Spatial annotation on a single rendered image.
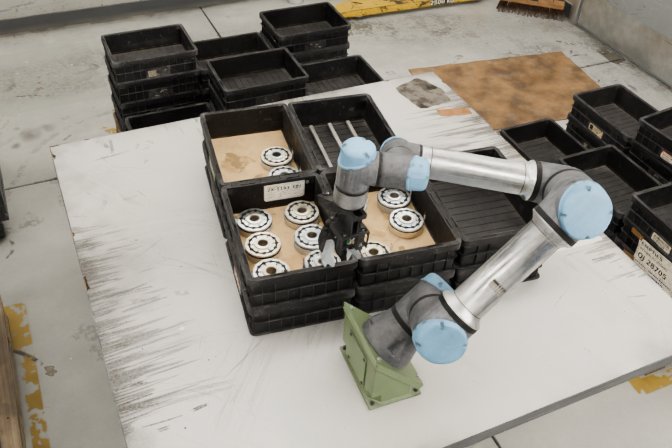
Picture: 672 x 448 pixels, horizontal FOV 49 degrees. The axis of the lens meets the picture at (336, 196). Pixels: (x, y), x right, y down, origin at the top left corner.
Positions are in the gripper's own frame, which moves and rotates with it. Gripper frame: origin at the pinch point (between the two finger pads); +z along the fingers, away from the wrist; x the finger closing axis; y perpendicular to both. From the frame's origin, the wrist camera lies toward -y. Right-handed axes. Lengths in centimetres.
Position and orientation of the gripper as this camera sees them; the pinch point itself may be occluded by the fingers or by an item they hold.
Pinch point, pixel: (335, 257)
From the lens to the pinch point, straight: 177.4
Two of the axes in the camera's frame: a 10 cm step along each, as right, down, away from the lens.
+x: 8.8, -2.2, 4.1
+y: 4.5, 6.2, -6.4
